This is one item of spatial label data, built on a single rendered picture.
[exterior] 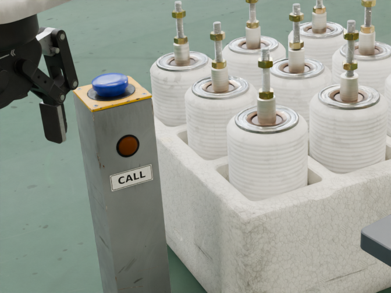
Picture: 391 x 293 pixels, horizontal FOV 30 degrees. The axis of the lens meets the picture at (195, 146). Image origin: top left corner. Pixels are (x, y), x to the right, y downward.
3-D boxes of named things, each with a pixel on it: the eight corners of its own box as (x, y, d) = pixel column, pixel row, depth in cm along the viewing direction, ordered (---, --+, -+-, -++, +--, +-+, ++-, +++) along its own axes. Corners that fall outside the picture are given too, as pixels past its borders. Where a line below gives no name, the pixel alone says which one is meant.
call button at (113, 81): (135, 97, 80) (133, 79, 79) (100, 106, 78) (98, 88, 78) (122, 85, 83) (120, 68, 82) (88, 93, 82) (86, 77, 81)
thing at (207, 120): (179, 205, 105) (169, 89, 97) (229, 182, 110) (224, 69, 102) (223, 232, 98) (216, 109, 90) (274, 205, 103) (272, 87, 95)
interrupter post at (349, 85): (354, 104, 89) (355, 79, 88) (336, 102, 90) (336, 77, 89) (361, 97, 91) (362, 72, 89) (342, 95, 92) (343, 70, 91)
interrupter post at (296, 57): (288, 74, 99) (288, 52, 98) (287, 68, 101) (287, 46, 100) (306, 74, 99) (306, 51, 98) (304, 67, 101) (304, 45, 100)
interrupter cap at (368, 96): (368, 116, 86) (369, 110, 86) (308, 106, 90) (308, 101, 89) (387, 92, 92) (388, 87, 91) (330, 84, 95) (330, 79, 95)
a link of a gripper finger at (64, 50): (56, 32, 63) (66, 95, 66) (71, 26, 65) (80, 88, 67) (35, 28, 65) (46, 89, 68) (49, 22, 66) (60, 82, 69)
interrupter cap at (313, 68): (269, 82, 97) (269, 77, 97) (267, 62, 104) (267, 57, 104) (327, 80, 97) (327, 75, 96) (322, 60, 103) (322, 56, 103)
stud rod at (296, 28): (301, 58, 99) (301, 4, 96) (295, 60, 99) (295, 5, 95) (297, 56, 100) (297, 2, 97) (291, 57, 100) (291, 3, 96)
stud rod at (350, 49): (348, 82, 89) (350, 22, 85) (343, 79, 90) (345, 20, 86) (355, 80, 89) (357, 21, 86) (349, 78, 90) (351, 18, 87)
